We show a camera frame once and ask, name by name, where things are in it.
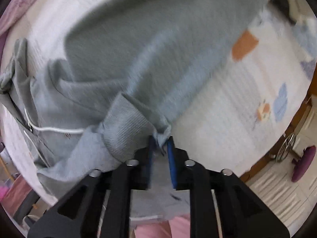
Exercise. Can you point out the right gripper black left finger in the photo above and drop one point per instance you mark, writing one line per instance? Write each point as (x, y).
(99, 205)

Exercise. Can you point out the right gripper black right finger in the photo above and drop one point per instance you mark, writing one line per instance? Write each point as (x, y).
(221, 205)

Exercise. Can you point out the grey hooded sweatshirt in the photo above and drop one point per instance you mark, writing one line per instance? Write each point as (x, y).
(96, 86)

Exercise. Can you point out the purple round stool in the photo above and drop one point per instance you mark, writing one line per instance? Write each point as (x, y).
(301, 166)

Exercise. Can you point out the white patterned bed blanket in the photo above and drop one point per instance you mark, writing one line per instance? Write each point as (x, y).
(245, 106)

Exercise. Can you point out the purple pink floral duvet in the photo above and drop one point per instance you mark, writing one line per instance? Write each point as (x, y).
(11, 12)

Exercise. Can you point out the wooden bed frame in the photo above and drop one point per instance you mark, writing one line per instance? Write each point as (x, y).
(295, 122)

